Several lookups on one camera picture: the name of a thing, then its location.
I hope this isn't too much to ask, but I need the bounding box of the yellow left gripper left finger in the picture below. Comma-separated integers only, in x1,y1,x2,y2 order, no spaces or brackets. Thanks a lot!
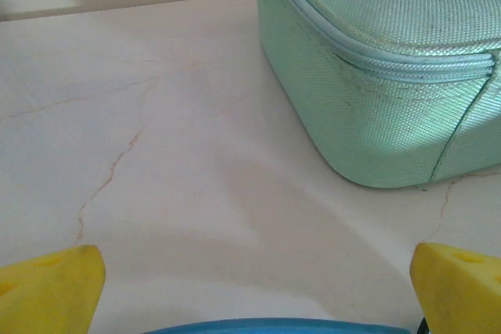
0,244,106,334

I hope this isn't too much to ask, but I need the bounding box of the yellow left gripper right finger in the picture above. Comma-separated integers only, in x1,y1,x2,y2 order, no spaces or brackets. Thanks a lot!
409,242,501,334

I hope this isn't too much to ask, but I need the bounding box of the blue tube stethoscope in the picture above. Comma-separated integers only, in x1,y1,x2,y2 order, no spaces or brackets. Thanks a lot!
142,317,412,334

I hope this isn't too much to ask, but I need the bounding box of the mint green zippered case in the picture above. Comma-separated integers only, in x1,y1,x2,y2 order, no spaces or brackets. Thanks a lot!
253,0,501,189

